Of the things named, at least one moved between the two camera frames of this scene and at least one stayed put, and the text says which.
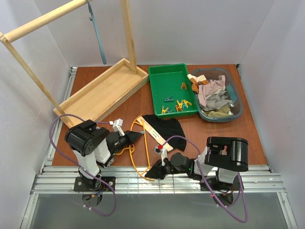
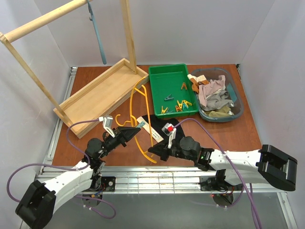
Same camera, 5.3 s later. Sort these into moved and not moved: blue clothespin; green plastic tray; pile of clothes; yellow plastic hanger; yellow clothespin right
Moved: yellow plastic hanger
Not moved: green plastic tray; blue clothespin; pile of clothes; yellow clothespin right
